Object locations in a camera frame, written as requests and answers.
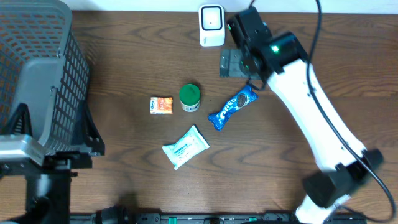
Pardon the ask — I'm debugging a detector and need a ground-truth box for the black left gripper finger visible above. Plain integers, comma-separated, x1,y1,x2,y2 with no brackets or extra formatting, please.
1,103,33,136
79,100,105,157

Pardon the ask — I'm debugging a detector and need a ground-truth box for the blue Oreo cookie pack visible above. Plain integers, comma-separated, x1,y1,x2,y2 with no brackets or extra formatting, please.
208,85,259,131

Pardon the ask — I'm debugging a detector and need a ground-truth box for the green lid white jar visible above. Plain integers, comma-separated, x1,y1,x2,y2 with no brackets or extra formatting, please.
179,83,201,112

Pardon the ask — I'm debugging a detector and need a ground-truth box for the orange tissue pack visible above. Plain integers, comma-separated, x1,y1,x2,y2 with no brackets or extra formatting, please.
150,97,173,114

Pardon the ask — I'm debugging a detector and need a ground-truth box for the white wet wipes pack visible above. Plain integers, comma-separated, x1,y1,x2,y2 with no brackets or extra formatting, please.
162,125,210,170

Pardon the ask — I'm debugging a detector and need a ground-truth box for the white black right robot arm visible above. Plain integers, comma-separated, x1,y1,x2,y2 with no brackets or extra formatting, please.
226,7,383,223

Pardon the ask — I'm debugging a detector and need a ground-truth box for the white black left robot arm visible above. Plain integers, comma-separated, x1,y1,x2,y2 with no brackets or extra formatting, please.
1,101,129,223

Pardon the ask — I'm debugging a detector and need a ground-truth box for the white barcode scanner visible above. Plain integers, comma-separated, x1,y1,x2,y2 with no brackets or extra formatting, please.
198,4,226,47

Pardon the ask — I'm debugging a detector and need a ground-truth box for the grey plastic mesh basket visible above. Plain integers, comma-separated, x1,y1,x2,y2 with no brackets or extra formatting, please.
1,1,90,155

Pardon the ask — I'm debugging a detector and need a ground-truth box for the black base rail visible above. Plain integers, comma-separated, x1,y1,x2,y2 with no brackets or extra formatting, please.
70,213,367,224

